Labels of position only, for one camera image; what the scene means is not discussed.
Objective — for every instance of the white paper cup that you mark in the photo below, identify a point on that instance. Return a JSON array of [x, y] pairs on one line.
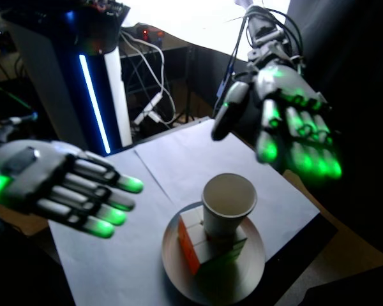
[[220, 220]]

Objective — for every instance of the white paper sheet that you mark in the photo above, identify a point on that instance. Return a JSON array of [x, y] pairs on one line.
[[191, 159], [121, 261]]

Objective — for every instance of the white paper plate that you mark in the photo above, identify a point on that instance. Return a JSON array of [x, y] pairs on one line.
[[242, 280]]

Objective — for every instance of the black box with red light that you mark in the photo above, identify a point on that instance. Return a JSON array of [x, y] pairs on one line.
[[150, 35]]

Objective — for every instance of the Rubik's cube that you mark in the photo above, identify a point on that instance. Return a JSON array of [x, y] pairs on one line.
[[191, 245]]

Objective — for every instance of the black curtain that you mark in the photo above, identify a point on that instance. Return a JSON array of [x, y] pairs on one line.
[[354, 63]]

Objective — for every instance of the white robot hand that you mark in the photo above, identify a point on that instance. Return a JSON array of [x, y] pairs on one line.
[[284, 86], [25, 178]]

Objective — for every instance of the black column with blue light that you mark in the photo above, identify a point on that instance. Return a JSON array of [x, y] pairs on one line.
[[67, 79]]

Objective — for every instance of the white power strip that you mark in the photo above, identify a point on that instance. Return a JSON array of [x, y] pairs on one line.
[[147, 110]]

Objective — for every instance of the black metal rack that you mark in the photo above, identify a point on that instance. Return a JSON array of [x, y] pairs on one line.
[[178, 63]]

